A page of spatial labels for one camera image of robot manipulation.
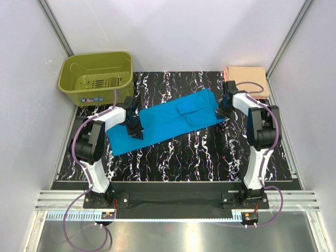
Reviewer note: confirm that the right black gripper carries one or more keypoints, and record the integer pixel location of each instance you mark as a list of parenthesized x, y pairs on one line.
[(219, 106)]

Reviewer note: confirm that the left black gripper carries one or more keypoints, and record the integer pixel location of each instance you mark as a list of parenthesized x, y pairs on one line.
[(139, 135)]

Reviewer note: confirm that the blue t shirt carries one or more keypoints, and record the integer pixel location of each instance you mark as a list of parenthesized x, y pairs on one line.
[(168, 120)]

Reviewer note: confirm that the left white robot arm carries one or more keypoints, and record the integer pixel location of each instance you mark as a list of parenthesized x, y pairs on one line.
[(86, 145)]

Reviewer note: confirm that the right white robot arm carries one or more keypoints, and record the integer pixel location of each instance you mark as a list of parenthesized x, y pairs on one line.
[(263, 135)]

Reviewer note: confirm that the folded peach t shirt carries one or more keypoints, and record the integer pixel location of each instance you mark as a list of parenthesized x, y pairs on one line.
[(249, 79)]

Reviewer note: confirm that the olive green plastic basket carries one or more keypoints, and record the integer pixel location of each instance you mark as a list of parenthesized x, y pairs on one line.
[(97, 78)]

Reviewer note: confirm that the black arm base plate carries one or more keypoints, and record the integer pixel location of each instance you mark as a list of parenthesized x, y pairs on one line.
[(123, 199)]

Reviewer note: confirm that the aluminium frame rail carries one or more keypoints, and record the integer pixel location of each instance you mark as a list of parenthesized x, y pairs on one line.
[(289, 201)]

